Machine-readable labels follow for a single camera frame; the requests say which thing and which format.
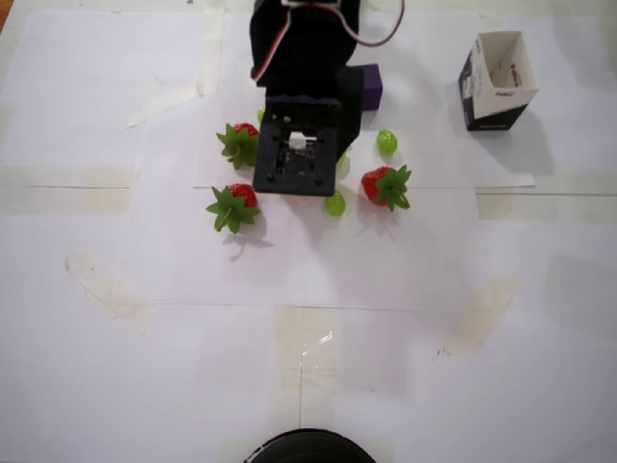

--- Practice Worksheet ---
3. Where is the purple wooden cube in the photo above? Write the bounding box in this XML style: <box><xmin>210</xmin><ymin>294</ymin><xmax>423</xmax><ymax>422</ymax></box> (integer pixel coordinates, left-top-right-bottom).
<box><xmin>362</xmin><ymin>63</ymin><xmax>385</xmax><ymax>112</ymax></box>

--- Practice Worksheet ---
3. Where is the white black cardboard box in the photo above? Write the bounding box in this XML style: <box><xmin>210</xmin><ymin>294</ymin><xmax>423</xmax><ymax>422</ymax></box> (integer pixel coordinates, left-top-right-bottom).
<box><xmin>457</xmin><ymin>30</ymin><xmax>540</xmax><ymax>133</ymax></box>

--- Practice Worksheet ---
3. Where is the red plastic strawberry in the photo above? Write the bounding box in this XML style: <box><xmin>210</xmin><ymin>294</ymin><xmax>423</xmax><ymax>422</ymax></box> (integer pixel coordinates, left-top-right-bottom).
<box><xmin>215</xmin><ymin>122</ymin><xmax>261</xmax><ymax>172</ymax></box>
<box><xmin>361</xmin><ymin>163</ymin><xmax>414</xmax><ymax>213</ymax></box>
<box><xmin>205</xmin><ymin>182</ymin><xmax>262</xmax><ymax>236</ymax></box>

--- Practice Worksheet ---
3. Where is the red white black servo cable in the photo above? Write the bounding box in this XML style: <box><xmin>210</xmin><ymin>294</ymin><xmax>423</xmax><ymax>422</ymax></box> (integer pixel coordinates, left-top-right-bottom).
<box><xmin>250</xmin><ymin>10</ymin><xmax>293</xmax><ymax>84</ymax></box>
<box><xmin>339</xmin><ymin>0</ymin><xmax>406</xmax><ymax>47</ymax></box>

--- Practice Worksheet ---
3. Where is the clear tape strip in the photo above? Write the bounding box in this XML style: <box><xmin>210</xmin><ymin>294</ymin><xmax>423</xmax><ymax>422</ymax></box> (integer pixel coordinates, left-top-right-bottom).
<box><xmin>0</xmin><ymin>165</ymin><xmax>135</xmax><ymax>217</ymax></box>
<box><xmin>441</xmin><ymin>274</ymin><xmax>522</xmax><ymax>359</ymax></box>
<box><xmin>475</xmin><ymin>174</ymin><xmax>617</xmax><ymax>222</ymax></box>
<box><xmin>275</xmin><ymin>306</ymin><xmax>338</xmax><ymax>390</ymax></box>
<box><xmin>122</xmin><ymin>75</ymin><xmax>201</xmax><ymax>129</ymax></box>
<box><xmin>64</xmin><ymin>252</ymin><xmax>156</xmax><ymax>335</ymax></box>
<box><xmin>195</xmin><ymin>0</ymin><xmax>227</xmax><ymax>96</ymax></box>

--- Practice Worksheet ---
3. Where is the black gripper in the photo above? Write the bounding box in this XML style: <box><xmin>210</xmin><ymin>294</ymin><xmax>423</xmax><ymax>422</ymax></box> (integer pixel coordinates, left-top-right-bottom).
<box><xmin>335</xmin><ymin>65</ymin><xmax>366</xmax><ymax>158</ymax></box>

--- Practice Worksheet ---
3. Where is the black round object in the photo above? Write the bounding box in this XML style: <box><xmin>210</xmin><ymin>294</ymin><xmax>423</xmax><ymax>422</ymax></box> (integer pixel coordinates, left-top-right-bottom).
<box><xmin>243</xmin><ymin>427</ymin><xmax>376</xmax><ymax>463</ymax></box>

